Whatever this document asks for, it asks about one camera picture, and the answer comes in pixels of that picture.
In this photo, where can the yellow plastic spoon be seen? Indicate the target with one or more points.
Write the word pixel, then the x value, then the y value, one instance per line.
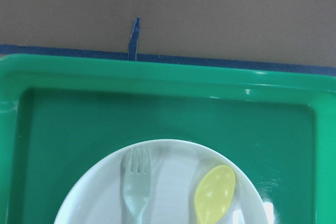
pixel 214 194

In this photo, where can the white round plate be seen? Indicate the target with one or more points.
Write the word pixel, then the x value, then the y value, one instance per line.
pixel 177 169

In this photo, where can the translucent plastic fork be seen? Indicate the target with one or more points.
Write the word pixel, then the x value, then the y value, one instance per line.
pixel 136 183

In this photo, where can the green plastic tray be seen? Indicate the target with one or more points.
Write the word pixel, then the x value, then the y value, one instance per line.
pixel 60 115

